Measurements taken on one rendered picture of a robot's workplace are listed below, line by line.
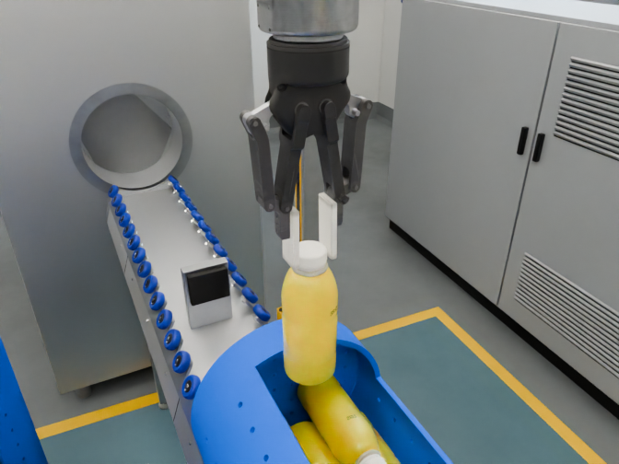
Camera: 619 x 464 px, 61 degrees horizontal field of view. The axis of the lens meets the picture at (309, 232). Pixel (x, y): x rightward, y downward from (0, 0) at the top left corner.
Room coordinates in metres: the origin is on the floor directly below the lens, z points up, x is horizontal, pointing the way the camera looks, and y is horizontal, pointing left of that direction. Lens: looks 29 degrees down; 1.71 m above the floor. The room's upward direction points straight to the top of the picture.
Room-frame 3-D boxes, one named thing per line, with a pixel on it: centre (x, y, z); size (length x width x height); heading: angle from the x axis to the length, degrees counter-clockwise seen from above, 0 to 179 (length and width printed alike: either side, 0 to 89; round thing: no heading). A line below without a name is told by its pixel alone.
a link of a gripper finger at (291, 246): (0.48, 0.02, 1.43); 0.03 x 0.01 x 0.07; 26
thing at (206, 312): (0.95, 0.23, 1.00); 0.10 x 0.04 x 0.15; 116
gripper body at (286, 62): (0.49, 0.00, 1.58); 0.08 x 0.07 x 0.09; 116
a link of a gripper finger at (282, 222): (0.48, 0.04, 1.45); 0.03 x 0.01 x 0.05; 116
